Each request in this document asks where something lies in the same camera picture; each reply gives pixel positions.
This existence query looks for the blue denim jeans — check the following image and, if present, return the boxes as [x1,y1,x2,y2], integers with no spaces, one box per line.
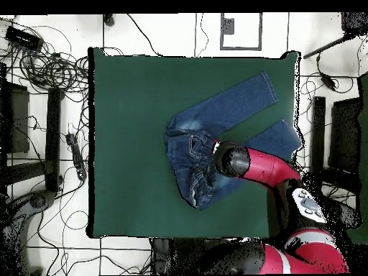
[165,70,303,211]

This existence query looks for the black flat panel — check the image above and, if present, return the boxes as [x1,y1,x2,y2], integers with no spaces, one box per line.
[0,81,30,155]
[328,96,362,175]

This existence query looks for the dark green table cloth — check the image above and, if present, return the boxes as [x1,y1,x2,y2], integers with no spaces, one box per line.
[87,46,301,241]

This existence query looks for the black upright bar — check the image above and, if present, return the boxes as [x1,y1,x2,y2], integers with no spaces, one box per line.
[45,87,63,194]
[308,96,327,173]

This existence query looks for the black power adapter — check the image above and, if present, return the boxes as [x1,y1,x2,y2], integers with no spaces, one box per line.
[316,55,339,91]

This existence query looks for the black power strip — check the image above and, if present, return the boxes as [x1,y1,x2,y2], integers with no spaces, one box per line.
[65,132,88,181]

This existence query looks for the dark green fabric panel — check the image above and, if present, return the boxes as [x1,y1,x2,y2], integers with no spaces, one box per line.
[341,72,368,244]

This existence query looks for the black tripod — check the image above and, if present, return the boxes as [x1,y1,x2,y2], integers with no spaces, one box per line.
[303,11,368,60]

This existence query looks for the black electronics box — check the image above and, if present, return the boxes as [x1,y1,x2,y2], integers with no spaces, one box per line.
[4,25,45,51]

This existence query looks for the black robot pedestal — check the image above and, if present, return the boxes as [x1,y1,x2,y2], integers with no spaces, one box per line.
[149,237,208,275]

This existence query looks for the grey floor frame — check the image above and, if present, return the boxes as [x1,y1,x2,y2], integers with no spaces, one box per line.
[220,12,263,52]

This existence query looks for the tangled black cables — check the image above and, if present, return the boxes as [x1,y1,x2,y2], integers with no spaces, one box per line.
[0,19,90,96]

